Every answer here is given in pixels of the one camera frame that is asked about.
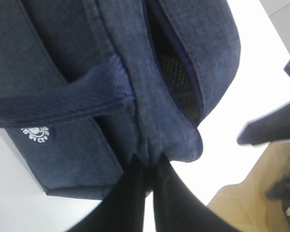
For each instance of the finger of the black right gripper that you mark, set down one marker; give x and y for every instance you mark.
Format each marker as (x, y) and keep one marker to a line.
(271, 128)

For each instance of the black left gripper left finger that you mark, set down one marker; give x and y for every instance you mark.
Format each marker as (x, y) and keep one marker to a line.
(122, 210)

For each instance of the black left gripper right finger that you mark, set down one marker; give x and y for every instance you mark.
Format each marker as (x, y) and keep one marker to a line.
(176, 208)

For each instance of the navy blue lunch bag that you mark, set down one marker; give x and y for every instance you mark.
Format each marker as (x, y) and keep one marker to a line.
(85, 85)

